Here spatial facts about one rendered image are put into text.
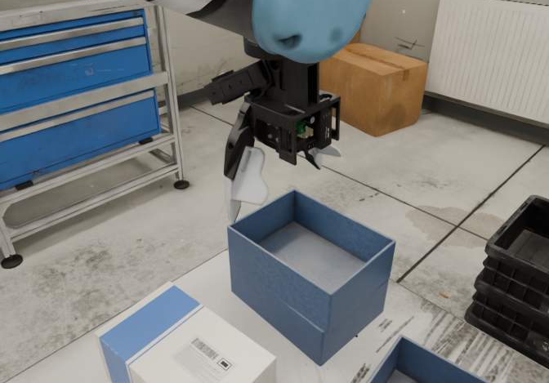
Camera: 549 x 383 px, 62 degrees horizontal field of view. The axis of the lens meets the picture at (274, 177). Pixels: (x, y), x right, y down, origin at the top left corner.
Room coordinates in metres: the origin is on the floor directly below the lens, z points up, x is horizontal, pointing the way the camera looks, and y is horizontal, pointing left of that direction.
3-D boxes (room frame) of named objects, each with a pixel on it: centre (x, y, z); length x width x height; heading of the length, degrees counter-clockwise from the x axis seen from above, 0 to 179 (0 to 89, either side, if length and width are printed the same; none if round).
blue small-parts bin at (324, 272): (0.53, -0.05, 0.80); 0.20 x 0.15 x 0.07; 45
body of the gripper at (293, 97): (0.45, -0.01, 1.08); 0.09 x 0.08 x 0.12; 44
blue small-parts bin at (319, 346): (0.53, -0.05, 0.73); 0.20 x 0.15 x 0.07; 43
